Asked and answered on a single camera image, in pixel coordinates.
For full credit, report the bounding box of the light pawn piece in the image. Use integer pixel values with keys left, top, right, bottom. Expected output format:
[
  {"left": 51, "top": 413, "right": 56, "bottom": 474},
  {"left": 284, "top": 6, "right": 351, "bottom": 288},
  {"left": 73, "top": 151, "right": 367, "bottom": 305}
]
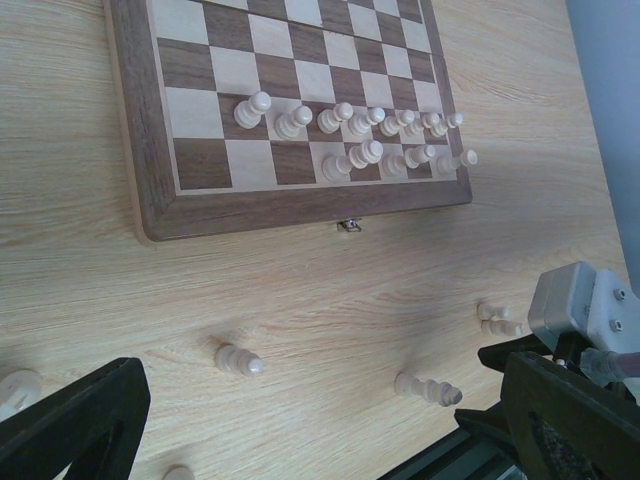
[
  {"left": 379, "top": 110, "right": 415, "bottom": 137},
  {"left": 430, "top": 112, "right": 465, "bottom": 138},
  {"left": 404, "top": 112, "right": 441, "bottom": 136},
  {"left": 214, "top": 344, "right": 264, "bottom": 377}
]

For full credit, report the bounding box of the wooden chess board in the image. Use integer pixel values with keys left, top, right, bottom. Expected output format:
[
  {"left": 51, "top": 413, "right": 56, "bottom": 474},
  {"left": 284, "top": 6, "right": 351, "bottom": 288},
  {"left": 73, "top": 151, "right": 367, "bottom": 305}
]
[{"left": 104, "top": 1, "right": 472, "bottom": 242}]

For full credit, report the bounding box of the light rook piece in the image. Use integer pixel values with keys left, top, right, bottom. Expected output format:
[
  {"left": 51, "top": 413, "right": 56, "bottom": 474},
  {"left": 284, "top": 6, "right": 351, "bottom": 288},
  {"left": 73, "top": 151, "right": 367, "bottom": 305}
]
[{"left": 436, "top": 149, "right": 478, "bottom": 175}]

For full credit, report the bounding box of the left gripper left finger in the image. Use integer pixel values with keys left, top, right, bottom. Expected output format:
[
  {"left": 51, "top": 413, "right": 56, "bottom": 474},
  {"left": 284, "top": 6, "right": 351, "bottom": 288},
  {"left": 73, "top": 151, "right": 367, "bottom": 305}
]
[{"left": 1, "top": 357, "right": 151, "bottom": 479}]

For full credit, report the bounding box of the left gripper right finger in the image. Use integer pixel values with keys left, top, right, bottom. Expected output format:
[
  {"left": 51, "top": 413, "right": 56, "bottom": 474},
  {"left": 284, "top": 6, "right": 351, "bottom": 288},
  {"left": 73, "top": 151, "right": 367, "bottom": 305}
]
[{"left": 501, "top": 352, "right": 639, "bottom": 479}]

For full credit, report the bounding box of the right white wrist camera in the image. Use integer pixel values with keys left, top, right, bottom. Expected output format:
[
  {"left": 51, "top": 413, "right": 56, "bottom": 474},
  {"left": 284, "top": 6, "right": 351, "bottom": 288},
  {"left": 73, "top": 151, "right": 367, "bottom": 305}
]
[{"left": 528, "top": 262, "right": 639, "bottom": 353}]

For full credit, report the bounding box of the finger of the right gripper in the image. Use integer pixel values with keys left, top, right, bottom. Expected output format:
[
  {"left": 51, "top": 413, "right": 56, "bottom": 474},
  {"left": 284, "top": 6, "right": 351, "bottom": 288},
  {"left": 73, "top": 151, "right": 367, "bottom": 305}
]
[
  {"left": 478, "top": 334, "right": 553, "bottom": 373},
  {"left": 454, "top": 402, "right": 510, "bottom": 450}
]

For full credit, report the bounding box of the light chess piece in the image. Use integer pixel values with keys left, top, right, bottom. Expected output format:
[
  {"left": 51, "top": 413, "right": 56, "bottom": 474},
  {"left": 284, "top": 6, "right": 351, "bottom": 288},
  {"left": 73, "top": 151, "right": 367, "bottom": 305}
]
[
  {"left": 233, "top": 91, "right": 272, "bottom": 130},
  {"left": 274, "top": 105, "right": 313, "bottom": 140},
  {"left": 347, "top": 107, "right": 386, "bottom": 136},
  {"left": 394, "top": 373, "right": 463, "bottom": 407},
  {"left": 380, "top": 154, "right": 407, "bottom": 178},
  {"left": 0, "top": 369, "right": 42, "bottom": 422},
  {"left": 321, "top": 140, "right": 384, "bottom": 182},
  {"left": 317, "top": 102, "right": 354, "bottom": 134},
  {"left": 404, "top": 144, "right": 436, "bottom": 169},
  {"left": 481, "top": 320, "right": 524, "bottom": 337},
  {"left": 477, "top": 302, "right": 511, "bottom": 321}
]

